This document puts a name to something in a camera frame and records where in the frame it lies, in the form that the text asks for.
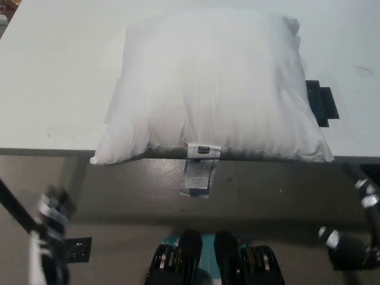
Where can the white pillow with label tag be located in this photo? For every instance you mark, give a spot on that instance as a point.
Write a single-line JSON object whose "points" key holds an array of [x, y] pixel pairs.
{"points": [[207, 83]]}

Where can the black taped floor plate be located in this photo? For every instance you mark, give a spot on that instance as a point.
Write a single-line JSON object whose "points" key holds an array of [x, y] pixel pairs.
{"points": [[78, 250]]}

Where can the black diagonal table leg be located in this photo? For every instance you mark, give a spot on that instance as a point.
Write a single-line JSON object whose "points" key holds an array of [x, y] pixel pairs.
{"points": [[17, 207]]}

